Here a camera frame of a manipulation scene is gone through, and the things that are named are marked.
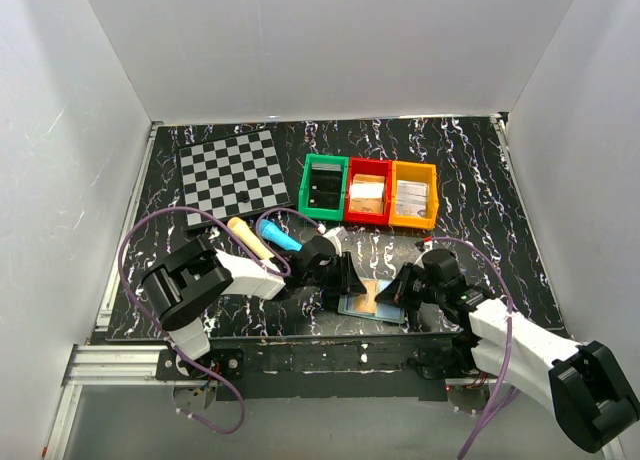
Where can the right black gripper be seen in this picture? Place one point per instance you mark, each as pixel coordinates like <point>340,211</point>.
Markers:
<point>397,290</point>

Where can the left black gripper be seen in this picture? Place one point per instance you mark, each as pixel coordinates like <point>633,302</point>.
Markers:
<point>347,282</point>

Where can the light blue credit cards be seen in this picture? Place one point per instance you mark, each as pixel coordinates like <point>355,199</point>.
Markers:
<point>389,313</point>

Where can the grey-green card holder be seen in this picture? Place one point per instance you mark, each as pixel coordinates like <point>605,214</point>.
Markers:
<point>341,306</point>

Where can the silver grey credit card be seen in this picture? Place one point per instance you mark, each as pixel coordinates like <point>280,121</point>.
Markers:
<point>412,188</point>

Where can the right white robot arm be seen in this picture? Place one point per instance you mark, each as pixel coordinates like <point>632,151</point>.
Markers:
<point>582,385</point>

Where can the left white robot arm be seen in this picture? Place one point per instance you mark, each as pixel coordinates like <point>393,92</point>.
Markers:
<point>191,279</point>

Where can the brown cards in red bin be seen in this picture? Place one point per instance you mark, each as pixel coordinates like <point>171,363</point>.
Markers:
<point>366,194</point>

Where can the white cards in orange bin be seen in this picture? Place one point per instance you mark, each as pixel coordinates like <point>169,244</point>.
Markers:
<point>411,206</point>

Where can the black cards in green bin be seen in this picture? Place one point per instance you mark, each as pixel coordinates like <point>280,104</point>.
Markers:
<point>325,186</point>

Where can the black front base bar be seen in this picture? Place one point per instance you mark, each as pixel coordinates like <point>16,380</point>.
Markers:
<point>421,365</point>

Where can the orange plastic bin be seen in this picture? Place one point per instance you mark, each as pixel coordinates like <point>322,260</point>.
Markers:
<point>419,172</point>

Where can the blue plastic marker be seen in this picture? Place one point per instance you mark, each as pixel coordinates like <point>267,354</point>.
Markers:
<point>272,233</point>

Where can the green plastic bin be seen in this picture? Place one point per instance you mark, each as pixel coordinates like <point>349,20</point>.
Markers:
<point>318,213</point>

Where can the red plastic bin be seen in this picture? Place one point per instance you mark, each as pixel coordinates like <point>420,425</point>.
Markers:
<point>358,165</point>

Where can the black chess pawn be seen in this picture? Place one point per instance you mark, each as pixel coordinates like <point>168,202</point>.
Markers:
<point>243,197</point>

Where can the black grey chessboard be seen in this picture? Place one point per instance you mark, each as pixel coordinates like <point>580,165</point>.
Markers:
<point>214,172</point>

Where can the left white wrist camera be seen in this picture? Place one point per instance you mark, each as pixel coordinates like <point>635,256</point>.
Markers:
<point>336,236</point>

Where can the cream wooden handle tool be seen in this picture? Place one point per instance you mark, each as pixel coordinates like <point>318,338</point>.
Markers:
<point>242,231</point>

